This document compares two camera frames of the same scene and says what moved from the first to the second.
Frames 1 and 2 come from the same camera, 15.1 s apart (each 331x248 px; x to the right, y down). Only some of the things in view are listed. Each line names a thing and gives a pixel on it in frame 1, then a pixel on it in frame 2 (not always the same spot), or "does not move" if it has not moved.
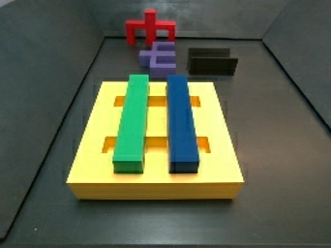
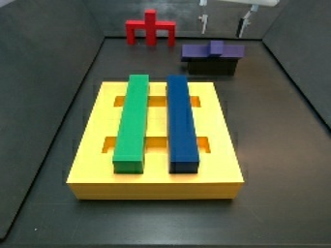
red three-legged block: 150,25 does not move
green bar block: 130,145 does not move
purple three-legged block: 159,59 to 216,47
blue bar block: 183,139 does not move
